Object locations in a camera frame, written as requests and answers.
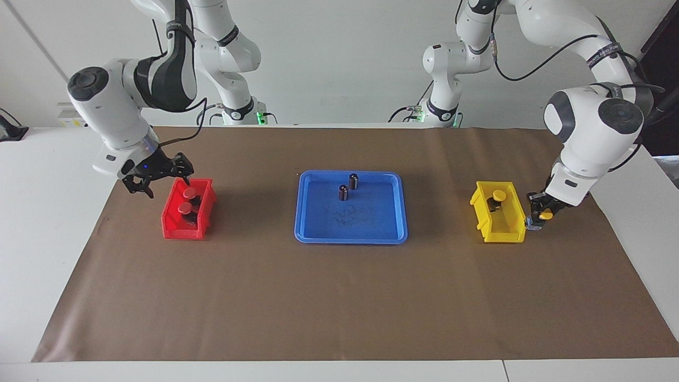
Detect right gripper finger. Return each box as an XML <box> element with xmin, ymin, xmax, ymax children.
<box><xmin>167</xmin><ymin>153</ymin><xmax>194</xmax><ymax>185</ymax></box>
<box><xmin>123</xmin><ymin>178</ymin><xmax>154</xmax><ymax>198</ymax></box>

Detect yellow plastic bin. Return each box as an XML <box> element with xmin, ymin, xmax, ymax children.
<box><xmin>469</xmin><ymin>180</ymin><xmax>528</xmax><ymax>244</ymax></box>

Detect red plastic bin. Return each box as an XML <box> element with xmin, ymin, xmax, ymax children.
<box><xmin>161</xmin><ymin>178</ymin><xmax>217</xmax><ymax>240</ymax></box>

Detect white box with yellow label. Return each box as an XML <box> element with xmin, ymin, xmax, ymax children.
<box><xmin>57</xmin><ymin>102</ymin><xmax>88</xmax><ymax>128</ymax></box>

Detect black object at table edge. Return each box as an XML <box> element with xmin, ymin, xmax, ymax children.
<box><xmin>0</xmin><ymin>108</ymin><xmax>30</xmax><ymax>142</ymax></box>

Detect black background equipment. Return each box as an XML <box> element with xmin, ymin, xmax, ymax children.
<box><xmin>637</xmin><ymin>16</ymin><xmax>679</xmax><ymax>157</ymax></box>

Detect blue plastic tray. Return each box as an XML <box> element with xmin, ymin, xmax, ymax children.
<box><xmin>294</xmin><ymin>170</ymin><xmax>409</xmax><ymax>245</ymax></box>

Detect brown paper mat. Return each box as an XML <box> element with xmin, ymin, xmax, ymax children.
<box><xmin>32</xmin><ymin>126</ymin><xmax>679</xmax><ymax>363</ymax></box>

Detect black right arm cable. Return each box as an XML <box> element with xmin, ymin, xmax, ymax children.
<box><xmin>151</xmin><ymin>19</ymin><xmax>208</xmax><ymax>147</ymax></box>

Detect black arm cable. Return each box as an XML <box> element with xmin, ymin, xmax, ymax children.
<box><xmin>489</xmin><ymin>33</ymin><xmax>664</xmax><ymax>107</ymax></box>
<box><xmin>151</xmin><ymin>19</ymin><xmax>208</xmax><ymax>147</ymax></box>

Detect black base cables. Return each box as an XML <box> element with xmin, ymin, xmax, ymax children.
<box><xmin>389</xmin><ymin>82</ymin><xmax>431</xmax><ymax>124</ymax></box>
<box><xmin>204</xmin><ymin>102</ymin><xmax>279</xmax><ymax>126</ymax></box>

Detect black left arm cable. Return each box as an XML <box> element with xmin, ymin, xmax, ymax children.
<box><xmin>489</xmin><ymin>33</ymin><xmax>664</xmax><ymax>107</ymax></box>

